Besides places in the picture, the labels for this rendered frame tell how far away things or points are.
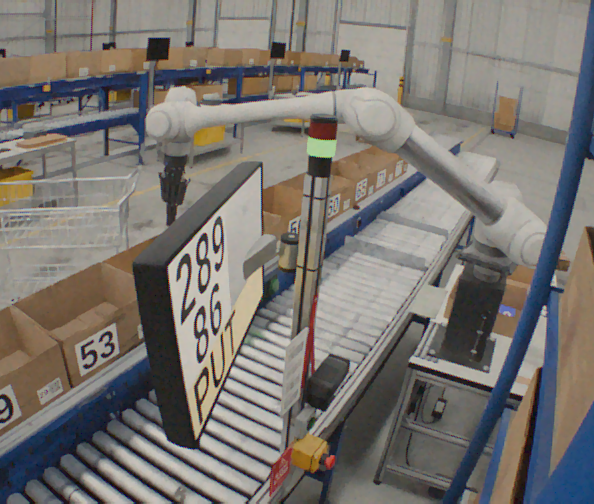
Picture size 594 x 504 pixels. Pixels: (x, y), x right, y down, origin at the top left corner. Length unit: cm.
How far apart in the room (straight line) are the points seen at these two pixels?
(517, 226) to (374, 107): 55
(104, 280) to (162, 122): 69
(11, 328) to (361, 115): 120
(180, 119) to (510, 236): 99
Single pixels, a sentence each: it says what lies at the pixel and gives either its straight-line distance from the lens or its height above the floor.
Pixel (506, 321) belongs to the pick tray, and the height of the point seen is 82.
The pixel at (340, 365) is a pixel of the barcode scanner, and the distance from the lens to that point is 114.
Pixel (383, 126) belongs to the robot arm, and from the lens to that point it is 119.
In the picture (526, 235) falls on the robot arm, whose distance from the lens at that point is 141.
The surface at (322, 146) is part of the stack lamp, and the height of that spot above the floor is 161.
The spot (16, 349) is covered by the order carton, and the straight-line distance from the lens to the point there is 160.
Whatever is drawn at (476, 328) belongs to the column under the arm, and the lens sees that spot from 178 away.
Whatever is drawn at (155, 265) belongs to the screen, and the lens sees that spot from 53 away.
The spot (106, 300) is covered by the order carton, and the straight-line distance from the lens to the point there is 176.
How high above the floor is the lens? 178
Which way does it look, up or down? 25 degrees down
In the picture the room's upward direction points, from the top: 5 degrees clockwise
